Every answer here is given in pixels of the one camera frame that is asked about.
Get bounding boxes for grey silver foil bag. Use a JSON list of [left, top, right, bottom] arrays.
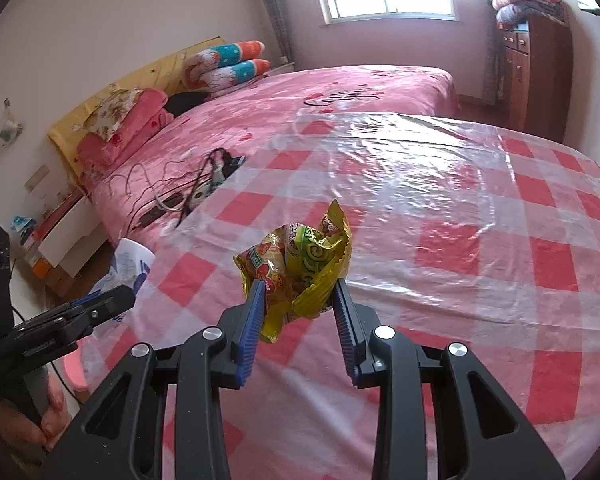
[[91, 237, 155, 296]]

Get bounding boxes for yellow green snack wrapper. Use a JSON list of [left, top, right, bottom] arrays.
[[234, 200, 352, 344]]

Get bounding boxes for person's left hand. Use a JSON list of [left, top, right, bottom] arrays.
[[0, 374, 72, 451]]

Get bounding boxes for white bedside table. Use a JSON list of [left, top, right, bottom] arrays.
[[24, 188, 108, 297]]

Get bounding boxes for pink bed cover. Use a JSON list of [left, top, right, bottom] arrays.
[[80, 65, 460, 249]]

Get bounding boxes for black power adapter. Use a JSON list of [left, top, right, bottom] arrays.
[[138, 192, 184, 226]]

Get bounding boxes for folded pink blanket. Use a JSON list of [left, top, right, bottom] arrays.
[[76, 88, 173, 174]]

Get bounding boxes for white power strip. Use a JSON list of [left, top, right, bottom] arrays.
[[187, 167, 230, 209]]

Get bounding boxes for floral pillow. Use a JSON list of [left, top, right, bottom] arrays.
[[83, 88, 144, 142]]

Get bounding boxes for black plug charger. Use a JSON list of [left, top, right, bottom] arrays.
[[222, 150, 246, 174]]

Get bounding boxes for black garment on bed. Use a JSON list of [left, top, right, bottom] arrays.
[[163, 91, 209, 118]]

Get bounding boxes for yellow wooden headboard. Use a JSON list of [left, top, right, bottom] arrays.
[[47, 34, 228, 179]]

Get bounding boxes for colourful rolled quilt lower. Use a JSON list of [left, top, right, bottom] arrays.
[[193, 58, 271, 93]]

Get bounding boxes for colourful rolled quilt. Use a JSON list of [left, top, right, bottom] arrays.
[[193, 58, 271, 93], [182, 40, 265, 80]]

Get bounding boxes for colourful rolled quilt upper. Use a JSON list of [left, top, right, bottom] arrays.
[[182, 40, 265, 80]]

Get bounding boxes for grey curtain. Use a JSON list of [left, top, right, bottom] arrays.
[[247, 0, 297, 64]]

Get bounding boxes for brown wooden cabinet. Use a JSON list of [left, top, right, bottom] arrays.
[[500, 14, 573, 143]]

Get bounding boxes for folded blankets on cabinet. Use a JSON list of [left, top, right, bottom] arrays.
[[492, 0, 568, 29]]

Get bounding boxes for wall hanging ornament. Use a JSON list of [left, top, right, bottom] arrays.
[[0, 99, 23, 145]]

